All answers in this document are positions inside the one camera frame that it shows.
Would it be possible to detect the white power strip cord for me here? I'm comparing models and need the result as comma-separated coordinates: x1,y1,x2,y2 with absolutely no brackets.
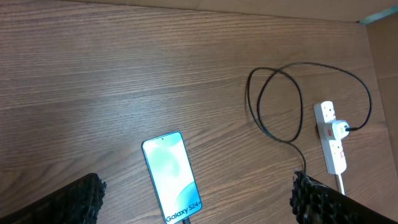
335,173,346,196

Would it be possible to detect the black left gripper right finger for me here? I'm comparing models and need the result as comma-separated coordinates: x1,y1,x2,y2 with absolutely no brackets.
289,170,397,224

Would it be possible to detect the white power strip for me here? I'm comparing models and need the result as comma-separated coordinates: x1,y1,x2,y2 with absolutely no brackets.
313,101,346,175

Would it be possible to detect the white charger adapter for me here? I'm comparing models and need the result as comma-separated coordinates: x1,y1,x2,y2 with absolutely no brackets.
323,120,349,141

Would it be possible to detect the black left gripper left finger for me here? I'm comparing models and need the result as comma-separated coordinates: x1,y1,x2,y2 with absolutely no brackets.
1,173,107,224

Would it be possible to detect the Samsung Galaxy smartphone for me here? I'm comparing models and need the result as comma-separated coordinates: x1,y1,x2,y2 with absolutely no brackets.
142,131,203,224

